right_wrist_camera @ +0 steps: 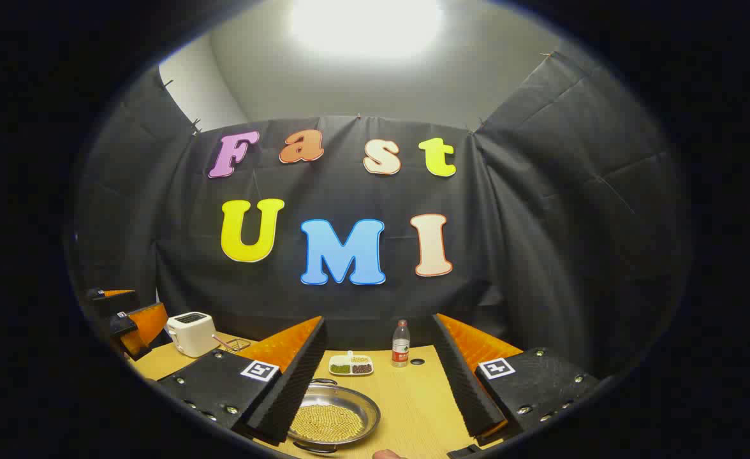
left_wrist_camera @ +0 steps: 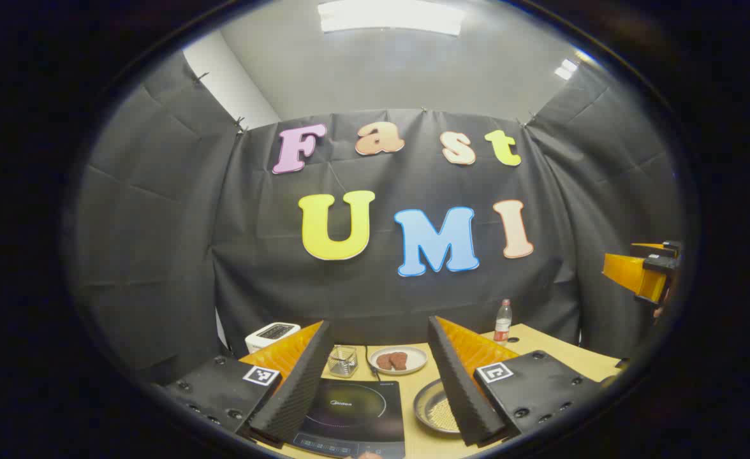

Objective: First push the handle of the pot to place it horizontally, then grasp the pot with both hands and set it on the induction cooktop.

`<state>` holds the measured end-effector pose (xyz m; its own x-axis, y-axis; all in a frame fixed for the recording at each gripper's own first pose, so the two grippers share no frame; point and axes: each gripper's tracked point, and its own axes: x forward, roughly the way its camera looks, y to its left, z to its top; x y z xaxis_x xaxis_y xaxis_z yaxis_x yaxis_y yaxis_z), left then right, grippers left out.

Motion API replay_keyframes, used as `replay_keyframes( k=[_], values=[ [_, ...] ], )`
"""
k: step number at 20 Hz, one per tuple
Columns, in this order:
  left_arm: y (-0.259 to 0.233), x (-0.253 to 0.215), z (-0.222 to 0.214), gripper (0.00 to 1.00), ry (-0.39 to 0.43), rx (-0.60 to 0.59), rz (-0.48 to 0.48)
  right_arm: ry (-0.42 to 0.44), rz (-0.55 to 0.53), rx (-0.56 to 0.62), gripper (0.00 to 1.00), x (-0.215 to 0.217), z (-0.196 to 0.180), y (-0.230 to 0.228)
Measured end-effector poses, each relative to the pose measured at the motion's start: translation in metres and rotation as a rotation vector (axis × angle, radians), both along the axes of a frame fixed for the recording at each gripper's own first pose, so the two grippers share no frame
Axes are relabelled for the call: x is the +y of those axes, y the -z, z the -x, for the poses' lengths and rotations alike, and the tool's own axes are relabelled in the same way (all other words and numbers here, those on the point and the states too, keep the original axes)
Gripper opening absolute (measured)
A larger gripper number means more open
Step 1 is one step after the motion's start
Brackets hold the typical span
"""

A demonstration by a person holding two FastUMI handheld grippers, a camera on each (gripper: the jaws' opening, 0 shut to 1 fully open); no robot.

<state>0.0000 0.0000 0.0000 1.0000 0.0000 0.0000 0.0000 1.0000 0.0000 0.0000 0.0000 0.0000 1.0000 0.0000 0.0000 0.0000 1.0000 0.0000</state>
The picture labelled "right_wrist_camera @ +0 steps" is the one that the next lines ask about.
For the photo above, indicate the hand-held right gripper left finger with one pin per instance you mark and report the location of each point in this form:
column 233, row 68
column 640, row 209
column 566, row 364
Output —
column 286, row 395

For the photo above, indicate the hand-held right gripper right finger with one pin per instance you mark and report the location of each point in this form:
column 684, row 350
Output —
column 467, row 395

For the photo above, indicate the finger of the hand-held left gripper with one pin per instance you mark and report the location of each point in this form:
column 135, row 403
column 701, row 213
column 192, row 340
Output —
column 110, row 303
column 139, row 325

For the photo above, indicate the stainless steel pot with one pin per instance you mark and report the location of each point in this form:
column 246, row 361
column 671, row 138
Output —
column 362, row 408

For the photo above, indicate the pile of yellow soybeans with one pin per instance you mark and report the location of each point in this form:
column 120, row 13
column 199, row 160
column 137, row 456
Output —
column 327, row 422

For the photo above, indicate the white toaster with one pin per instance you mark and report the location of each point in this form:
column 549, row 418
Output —
column 190, row 333

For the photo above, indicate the white divided bean dish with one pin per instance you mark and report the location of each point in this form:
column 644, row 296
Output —
column 351, row 366

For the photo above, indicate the red label water bottle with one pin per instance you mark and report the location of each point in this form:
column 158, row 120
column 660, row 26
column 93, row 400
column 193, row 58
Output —
column 400, row 347

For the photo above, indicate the pink striped straw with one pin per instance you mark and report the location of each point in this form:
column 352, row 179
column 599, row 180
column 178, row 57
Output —
column 220, row 342

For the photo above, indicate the black backdrop cloth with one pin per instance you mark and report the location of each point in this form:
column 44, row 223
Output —
column 541, row 223

